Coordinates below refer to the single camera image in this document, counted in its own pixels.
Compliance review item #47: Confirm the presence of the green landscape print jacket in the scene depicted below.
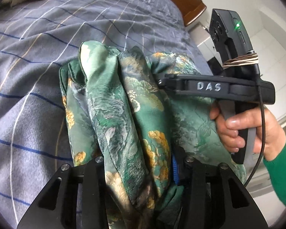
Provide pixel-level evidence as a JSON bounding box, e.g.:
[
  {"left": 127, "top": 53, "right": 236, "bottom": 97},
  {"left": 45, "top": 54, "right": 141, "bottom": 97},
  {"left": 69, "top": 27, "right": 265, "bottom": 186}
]
[{"left": 59, "top": 41, "right": 246, "bottom": 228}]

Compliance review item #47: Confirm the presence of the green sleeve forearm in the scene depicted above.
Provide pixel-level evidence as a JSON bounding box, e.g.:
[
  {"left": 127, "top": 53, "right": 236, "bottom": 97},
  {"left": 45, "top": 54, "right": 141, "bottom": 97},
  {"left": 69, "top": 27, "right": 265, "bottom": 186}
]
[{"left": 264, "top": 144, "right": 286, "bottom": 206}]

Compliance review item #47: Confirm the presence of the person's right hand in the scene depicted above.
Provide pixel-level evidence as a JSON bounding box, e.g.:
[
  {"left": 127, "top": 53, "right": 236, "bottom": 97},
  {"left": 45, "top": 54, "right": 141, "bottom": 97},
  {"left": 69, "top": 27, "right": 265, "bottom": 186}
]
[{"left": 209, "top": 101, "right": 286, "bottom": 162}]

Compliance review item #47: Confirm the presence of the white desk with drawers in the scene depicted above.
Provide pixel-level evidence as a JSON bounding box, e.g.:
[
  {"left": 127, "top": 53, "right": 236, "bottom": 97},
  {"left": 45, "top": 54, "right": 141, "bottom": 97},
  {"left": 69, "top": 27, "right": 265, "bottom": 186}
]
[{"left": 186, "top": 22, "right": 222, "bottom": 75}]

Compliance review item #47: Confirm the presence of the white wardrobe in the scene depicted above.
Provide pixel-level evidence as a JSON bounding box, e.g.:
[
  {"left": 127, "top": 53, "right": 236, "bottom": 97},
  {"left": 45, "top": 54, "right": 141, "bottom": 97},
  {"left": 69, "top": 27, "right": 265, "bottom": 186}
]
[{"left": 251, "top": 6, "right": 286, "bottom": 127}]

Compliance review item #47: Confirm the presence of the blue plaid bed duvet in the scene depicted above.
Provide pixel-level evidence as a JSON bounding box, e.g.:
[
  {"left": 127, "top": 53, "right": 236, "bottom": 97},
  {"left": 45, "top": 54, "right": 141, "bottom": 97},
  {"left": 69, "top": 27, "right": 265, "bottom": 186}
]
[{"left": 0, "top": 0, "right": 210, "bottom": 228}]

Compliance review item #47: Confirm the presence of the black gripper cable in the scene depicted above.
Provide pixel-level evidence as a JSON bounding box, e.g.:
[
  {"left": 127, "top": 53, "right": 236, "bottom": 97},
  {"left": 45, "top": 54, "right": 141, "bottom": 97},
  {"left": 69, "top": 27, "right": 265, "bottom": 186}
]
[{"left": 243, "top": 50, "right": 267, "bottom": 188}]

